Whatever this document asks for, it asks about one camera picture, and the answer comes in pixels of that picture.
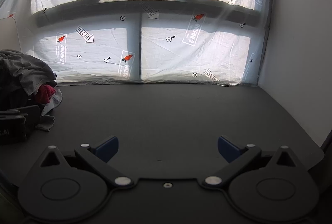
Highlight grey trouser leg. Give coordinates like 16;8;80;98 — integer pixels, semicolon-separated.
35;115;56;132

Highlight white garment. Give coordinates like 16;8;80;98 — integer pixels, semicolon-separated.
41;89;63;117

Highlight dark grey jacket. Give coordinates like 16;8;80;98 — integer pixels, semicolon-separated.
0;76;44;113

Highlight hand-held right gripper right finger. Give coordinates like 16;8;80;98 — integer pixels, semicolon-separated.
204;136;297;187

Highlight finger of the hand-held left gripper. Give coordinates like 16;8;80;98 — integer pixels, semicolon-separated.
18;105;42;136

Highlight grey sweatpants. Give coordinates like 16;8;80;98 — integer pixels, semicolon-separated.
0;49;58;97

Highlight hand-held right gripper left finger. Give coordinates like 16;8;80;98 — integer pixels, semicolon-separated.
39;136;134;187

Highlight red checked garment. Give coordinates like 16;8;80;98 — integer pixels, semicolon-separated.
38;84;56;105

